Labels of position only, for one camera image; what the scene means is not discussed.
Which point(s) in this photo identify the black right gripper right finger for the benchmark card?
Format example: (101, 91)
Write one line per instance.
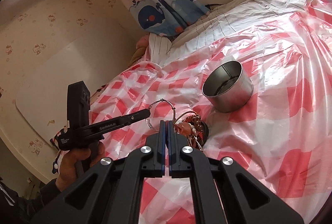
(222, 190)

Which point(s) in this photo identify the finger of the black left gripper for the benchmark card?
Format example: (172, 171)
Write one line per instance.
(118, 122)

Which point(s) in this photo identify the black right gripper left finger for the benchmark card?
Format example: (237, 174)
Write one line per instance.
(110, 192)

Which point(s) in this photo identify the person's left hand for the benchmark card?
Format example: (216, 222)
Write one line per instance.
(67, 172)

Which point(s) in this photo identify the white headboard panel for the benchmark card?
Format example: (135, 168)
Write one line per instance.
(94, 59)

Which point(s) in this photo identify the white striped pillow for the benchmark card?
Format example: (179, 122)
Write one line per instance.
(159, 47)

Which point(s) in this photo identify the round silver metal tin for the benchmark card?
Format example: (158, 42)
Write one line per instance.
(228, 87)

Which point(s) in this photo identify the blue whale print curtain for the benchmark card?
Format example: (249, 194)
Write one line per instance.
(167, 17)

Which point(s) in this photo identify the white striped bed sheet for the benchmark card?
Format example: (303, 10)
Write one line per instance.
(226, 20)

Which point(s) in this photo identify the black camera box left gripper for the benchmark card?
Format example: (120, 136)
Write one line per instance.
(78, 105)

